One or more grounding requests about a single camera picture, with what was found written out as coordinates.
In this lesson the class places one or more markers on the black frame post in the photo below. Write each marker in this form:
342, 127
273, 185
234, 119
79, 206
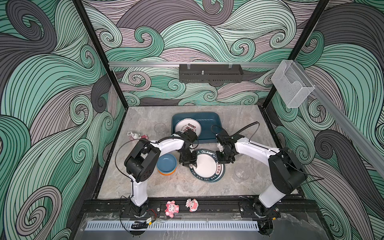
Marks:
309, 27
95, 41

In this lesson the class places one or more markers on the clear plastic cup near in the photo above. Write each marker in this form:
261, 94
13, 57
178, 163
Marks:
242, 174

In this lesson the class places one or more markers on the pink white small figure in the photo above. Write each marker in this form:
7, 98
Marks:
192, 205

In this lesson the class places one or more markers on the pink plush pig figure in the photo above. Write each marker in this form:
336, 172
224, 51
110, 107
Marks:
171, 209

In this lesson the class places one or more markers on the teal plastic bin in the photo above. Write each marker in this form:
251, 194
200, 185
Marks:
206, 119

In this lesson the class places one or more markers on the orange shallow bowl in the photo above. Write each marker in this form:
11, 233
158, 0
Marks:
167, 173

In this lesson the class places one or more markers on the clear acrylic wall holder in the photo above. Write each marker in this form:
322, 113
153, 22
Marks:
292, 83

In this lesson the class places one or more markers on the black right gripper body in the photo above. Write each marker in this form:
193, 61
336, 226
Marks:
223, 156

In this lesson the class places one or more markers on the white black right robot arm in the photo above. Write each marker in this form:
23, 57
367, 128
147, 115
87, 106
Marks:
287, 172

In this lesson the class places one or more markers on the blue shallow bowl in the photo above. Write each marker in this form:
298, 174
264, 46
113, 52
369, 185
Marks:
167, 163

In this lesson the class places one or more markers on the pink white toy on table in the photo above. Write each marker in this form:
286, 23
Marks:
136, 136

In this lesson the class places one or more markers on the white plate red characters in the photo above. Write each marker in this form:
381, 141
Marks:
189, 124

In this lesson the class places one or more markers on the white slotted cable duct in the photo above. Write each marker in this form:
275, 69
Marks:
175, 226

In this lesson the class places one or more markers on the black right rear frame post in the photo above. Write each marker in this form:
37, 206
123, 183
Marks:
309, 27

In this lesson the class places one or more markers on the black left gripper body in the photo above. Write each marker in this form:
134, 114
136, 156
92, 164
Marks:
188, 158

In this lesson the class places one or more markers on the white plate dark green rim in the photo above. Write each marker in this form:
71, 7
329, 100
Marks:
208, 168

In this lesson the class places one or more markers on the black left rear frame post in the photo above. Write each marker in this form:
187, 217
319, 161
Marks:
95, 41

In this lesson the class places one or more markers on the clear cup left rear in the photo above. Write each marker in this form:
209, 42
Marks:
160, 128

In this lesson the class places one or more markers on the black perforated wall tray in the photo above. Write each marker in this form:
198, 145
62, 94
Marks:
214, 74

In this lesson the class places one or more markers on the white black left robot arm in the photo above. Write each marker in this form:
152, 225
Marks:
142, 160

